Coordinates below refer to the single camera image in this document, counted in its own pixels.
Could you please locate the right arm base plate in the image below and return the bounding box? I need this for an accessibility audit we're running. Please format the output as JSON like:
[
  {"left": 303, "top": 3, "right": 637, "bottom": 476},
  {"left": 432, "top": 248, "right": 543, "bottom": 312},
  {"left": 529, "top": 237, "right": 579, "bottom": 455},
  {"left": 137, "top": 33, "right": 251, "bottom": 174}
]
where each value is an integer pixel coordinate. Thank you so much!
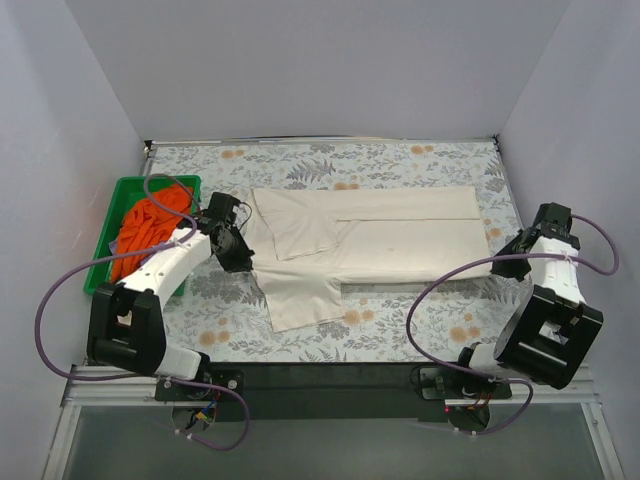
[{"left": 409, "top": 364, "right": 512, "bottom": 401}]

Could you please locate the cream white t shirt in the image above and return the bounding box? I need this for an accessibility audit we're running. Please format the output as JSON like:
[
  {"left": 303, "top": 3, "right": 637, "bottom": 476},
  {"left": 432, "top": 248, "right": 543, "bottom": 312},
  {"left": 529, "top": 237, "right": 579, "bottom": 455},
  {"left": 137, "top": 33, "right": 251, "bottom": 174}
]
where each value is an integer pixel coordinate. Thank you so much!
[{"left": 244, "top": 186, "right": 490, "bottom": 332}]

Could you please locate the green plastic tray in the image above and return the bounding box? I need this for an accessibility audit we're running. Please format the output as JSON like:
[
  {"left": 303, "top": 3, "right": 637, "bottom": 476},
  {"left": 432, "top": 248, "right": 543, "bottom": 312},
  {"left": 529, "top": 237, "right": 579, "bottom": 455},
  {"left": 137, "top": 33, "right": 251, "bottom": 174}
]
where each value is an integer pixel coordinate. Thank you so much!
[{"left": 82, "top": 175, "right": 203, "bottom": 300}]

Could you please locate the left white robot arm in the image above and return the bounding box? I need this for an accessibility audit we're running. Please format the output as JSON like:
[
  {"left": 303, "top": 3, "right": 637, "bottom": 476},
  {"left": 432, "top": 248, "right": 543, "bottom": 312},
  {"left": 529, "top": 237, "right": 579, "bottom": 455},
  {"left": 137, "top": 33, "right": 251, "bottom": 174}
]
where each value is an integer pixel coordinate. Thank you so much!
[{"left": 87, "top": 192, "right": 254, "bottom": 400}]

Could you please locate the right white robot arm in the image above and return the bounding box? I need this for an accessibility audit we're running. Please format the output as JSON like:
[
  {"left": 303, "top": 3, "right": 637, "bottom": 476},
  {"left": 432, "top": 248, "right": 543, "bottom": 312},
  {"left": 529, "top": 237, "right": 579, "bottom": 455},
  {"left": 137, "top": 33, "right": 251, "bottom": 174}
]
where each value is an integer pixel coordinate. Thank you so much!
[{"left": 452, "top": 203, "right": 604, "bottom": 398}]

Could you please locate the purple t shirt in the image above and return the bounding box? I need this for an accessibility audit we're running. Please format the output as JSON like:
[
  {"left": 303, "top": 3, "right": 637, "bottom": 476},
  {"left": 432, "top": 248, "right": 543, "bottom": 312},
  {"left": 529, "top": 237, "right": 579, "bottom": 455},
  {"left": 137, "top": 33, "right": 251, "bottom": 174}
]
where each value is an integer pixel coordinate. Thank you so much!
[{"left": 108, "top": 239, "right": 119, "bottom": 255}]

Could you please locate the aluminium frame rail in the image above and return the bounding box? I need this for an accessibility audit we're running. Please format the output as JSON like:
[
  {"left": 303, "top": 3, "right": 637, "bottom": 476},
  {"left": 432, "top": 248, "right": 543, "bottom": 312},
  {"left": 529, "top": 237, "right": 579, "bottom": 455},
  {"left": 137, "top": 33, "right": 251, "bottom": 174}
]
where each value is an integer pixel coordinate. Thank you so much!
[{"left": 42, "top": 364, "right": 625, "bottom": 479}]

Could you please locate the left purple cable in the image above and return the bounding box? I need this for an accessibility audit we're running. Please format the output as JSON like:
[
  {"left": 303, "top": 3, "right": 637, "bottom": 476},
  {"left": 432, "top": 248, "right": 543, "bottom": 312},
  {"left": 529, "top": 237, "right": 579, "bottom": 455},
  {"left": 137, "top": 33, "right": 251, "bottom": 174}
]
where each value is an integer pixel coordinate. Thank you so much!
[{"left": 36, "top": 173, "right": 251, "bottom": 451}]

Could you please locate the orange t shirt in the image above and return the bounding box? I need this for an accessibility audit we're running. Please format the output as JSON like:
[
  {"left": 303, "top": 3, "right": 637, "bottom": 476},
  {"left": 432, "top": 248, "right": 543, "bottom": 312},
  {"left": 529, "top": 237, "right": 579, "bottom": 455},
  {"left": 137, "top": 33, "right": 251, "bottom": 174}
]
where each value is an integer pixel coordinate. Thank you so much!
[{"left": 110, "top": 184, "right": 194, "bottom": 283}]

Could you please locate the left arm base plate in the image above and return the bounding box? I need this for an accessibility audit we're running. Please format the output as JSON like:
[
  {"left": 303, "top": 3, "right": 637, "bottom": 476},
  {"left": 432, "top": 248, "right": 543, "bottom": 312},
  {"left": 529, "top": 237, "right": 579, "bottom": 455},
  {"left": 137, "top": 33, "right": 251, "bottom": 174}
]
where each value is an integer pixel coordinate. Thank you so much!
[{"left": 154, "top": 367, "right": 245, "bottom": 405}]

